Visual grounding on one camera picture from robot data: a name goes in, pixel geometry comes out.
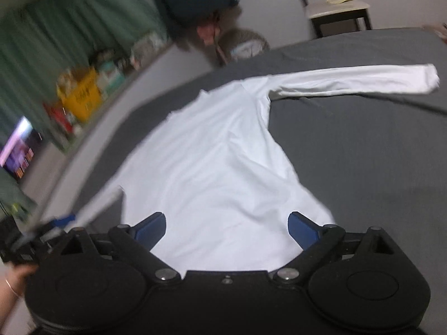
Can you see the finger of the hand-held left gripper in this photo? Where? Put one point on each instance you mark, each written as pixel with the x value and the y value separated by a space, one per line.
pixel 59 222

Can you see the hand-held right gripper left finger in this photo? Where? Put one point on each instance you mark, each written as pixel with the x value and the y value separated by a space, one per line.
pixel 152 230

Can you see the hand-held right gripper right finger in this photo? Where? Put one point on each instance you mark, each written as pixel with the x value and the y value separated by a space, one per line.
pixel 302 230

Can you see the white long-sleeved shirt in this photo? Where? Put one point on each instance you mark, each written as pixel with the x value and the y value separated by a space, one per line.
pixel 216 167

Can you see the person's left forearm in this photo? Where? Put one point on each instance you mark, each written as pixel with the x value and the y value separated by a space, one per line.
pixel 7 302

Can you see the person's left hand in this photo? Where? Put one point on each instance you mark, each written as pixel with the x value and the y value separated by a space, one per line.
pixel 22 274

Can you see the lit display screen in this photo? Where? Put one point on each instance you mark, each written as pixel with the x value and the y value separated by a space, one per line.
pixel 19 146

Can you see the red box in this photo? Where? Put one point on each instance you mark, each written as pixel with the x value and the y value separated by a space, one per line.
pixel 57 117

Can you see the yellow cardboard box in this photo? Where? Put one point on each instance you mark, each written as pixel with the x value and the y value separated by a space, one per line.
pixel 82 97

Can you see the white and green box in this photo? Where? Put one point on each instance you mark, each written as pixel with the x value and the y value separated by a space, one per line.
pixel 110 76

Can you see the woven basket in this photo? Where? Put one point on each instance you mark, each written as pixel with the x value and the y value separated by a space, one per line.
pixel 244 42

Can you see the green curtain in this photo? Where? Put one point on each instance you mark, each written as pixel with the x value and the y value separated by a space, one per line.
pixel 70 24

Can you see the pink hanging item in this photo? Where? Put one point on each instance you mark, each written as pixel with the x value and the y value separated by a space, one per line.
pixel 207 31

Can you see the cream wooden chair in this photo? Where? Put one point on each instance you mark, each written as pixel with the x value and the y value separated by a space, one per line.
pixel 331 8

